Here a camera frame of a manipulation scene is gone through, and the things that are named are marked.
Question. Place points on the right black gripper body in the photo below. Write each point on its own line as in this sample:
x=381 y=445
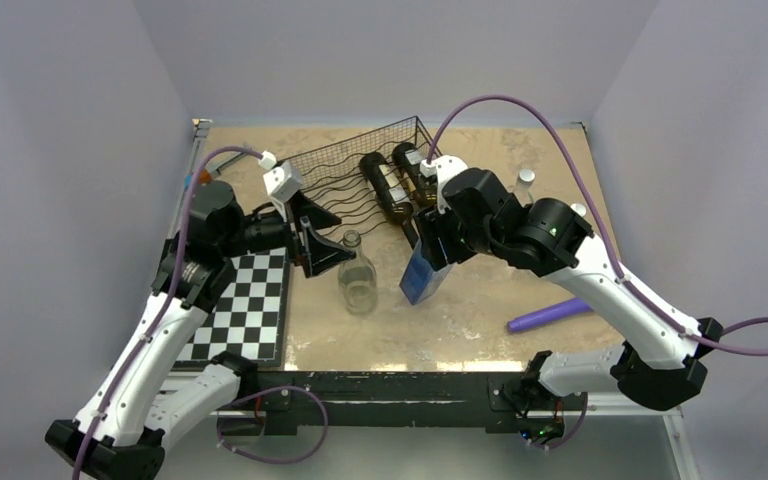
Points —
x=458 y=242

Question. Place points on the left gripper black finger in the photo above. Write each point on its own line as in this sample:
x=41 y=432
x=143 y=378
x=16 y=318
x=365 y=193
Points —
x=319 y=254
x=318 y=216

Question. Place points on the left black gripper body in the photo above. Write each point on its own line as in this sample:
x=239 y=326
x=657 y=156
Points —
x=268 y=230

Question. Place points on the olive wine bottle brown label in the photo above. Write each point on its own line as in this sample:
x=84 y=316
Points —
x=407 y=159

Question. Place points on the dark wine bottle Negroamaro label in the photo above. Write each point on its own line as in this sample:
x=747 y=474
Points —
x=390 y=194

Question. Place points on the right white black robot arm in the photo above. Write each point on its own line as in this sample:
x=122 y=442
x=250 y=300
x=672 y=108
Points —
x=658 y=365

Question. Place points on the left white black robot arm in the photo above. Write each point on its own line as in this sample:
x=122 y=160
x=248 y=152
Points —
x=124 y=431

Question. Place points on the clear empty glass bottle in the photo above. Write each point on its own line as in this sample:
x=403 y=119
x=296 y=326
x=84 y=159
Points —
x=357 y=278

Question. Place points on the clear bottle silver cap left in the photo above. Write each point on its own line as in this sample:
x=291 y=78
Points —
x=522 y=187

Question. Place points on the clear bottle silver cap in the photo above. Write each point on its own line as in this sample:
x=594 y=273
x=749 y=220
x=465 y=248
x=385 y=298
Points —
x=579 y=209
x=522 y=187

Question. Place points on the clear bottle silver cap right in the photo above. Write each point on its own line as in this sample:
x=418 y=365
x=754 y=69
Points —
x=579 y=209

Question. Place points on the black white chessboard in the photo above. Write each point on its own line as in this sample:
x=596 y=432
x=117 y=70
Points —
x=249 y=318

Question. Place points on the purple plastic microphone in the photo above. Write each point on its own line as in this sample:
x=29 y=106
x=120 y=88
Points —
x=546 y=315

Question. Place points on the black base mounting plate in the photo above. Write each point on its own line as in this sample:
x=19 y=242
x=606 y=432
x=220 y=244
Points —
x=496 y=402

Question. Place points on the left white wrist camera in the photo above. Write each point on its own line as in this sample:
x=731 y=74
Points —
x=282 y=181

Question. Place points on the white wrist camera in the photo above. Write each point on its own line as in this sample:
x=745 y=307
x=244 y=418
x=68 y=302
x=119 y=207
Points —
x=282 y=181
x=443 y=169

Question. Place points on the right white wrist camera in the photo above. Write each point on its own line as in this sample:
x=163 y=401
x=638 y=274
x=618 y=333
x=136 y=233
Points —
x=443 y=169

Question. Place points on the black wire wine rack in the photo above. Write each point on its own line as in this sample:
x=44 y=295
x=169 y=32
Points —
x=334 y=180

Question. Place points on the orange blue handled tool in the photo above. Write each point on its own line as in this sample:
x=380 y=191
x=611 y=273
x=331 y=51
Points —
x=201 y=177

